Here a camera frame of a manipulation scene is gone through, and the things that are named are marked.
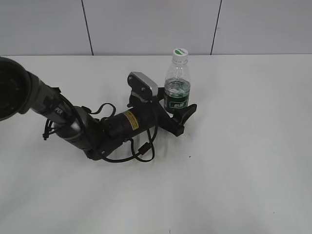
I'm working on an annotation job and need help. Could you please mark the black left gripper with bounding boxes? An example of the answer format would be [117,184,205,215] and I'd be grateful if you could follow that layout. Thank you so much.
[109,87,197,139]

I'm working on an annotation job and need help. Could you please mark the clear green-label water bottle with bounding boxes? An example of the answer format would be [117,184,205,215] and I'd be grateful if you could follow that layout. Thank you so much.
[164,59,191,114]

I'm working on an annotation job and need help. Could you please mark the white green-logo bottle cap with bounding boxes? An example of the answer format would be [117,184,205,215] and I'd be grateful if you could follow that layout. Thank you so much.
[172,48,189,62]

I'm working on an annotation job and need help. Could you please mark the left robot arm black grey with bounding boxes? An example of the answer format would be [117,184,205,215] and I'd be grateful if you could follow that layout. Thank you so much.
[0,57,197,162]

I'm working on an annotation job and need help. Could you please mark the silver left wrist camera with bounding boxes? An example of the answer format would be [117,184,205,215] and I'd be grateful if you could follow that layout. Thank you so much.
[127,72,158,102]

